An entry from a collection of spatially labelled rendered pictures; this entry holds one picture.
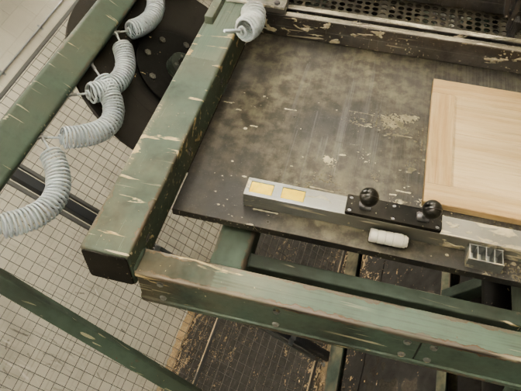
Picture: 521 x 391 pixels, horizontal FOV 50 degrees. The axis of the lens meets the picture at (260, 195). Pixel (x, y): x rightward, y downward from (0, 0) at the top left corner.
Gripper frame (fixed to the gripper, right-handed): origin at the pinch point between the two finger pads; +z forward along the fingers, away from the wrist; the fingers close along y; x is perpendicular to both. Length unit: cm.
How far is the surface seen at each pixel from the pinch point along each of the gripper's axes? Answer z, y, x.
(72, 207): 140, 171, -6
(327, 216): 6, 38, 71
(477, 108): 6.8, 7.2, 27.1
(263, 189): 4, 53, 69
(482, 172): 7, 6, 49
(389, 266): 213, -1, -60
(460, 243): 6, 10, 71
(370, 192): -7, 31, 74
